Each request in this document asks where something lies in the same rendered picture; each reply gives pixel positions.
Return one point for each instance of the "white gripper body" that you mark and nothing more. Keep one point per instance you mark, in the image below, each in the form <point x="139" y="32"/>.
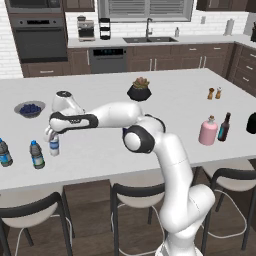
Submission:
<point x="50" y="133"/>

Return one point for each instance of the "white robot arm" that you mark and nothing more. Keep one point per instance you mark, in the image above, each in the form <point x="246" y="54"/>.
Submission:
<point x="173" y="156"/>

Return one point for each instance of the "clear plastic bottle white label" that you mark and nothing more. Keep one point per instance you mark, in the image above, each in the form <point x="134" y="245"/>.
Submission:
<point x="54" y="147"/>

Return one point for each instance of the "plastic bottle green label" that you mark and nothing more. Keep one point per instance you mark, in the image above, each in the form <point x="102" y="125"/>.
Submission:
<point x="37" y="156"/>

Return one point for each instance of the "blueberries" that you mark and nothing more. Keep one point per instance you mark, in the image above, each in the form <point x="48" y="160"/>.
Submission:
<point x="30" y="108"/>

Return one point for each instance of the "grey bowl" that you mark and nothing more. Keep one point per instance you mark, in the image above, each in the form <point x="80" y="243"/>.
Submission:
<point x="20" y="108"/>

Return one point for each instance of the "plastic bottle blue label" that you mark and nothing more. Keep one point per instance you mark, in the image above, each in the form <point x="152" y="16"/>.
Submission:
<point x="4" y="156"/>

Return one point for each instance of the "brown drawer under oven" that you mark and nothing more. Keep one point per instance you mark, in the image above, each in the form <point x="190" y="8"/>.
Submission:
<point x="46" y="69"/>

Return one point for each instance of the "black stool with white seat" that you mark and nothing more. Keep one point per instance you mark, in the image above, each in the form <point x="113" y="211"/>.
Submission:
<point x="136" y="196"/>
<point x="30" y="213"/>
<point x="230" y="180"/>

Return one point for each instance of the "grey dishwasher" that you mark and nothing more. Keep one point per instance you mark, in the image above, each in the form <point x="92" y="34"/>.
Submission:
<point x="107" y="60"/>

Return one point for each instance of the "succulent plant in black pot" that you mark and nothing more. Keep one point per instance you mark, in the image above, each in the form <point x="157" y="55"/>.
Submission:
<point x="139" y="90"/>

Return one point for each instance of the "silver coffee machine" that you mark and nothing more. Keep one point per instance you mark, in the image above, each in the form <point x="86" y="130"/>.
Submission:
<point x="86" y="29"/>

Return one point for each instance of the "black tiered stand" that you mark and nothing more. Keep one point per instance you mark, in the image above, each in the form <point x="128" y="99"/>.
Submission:
<point x="104" y="28"/>

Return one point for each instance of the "black microwave oven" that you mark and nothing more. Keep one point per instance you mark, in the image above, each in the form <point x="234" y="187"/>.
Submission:
<point x="33" y="4"/>

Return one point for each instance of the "brown upper cupboard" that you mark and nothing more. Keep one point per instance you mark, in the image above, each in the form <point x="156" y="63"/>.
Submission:
<point x="79" y="4"/>

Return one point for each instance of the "steel sink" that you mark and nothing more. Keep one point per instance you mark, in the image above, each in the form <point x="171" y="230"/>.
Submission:
<point x="150" y="39"/>

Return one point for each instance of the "brown lower cupboard run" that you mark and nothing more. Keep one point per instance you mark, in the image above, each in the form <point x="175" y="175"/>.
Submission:
<point x="173" y="58"/>

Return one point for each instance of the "dark tap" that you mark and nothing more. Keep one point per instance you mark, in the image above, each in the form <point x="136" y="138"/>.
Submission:
<point x="148" y="26"/>

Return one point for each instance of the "window with blinds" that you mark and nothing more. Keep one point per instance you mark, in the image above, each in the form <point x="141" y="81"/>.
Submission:
<point x="146" y="9"/>

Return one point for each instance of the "pink glass bottle with cork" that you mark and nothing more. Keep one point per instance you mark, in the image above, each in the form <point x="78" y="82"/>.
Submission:
<point x="208" y="132"/>

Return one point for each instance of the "small soap bottle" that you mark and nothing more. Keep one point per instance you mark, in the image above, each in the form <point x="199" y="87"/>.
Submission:
<point x="177" y="32"/>

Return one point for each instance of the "brown pepper shaker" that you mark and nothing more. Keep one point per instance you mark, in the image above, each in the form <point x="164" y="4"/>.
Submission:
<point x="210" y="94"/>

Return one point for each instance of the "orange salt shaker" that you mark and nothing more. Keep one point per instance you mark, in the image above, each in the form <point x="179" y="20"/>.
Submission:
<point x="218" y="93"/>

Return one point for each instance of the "dark brown glass bottle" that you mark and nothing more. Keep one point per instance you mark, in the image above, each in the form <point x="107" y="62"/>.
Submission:
<point x="224" y="129"/>

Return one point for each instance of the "black rounded object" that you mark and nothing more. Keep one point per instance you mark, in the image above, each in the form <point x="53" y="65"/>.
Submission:
<point x="252" y="123"/>

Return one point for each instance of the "brown side cupboard run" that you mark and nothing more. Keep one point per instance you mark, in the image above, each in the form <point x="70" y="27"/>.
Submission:
<point x="245" y="68"/>

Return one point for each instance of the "white paper towel roll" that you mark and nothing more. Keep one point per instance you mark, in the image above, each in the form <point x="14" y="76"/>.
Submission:
<point x="229" y="27"/>

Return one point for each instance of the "brown upper cupboards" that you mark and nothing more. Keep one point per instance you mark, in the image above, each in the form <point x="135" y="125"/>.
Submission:
<point x="226" y="4"/>

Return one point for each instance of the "black knife block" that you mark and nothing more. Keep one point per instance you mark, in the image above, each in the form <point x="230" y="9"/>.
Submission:
<point x="253" y="33"/>

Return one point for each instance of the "black wall oven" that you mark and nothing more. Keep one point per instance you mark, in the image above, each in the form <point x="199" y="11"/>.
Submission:
<point x="39" y="38"/>

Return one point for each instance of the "white wall socket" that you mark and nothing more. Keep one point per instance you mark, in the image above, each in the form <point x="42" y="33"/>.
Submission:
<point x="203" y="20"/>

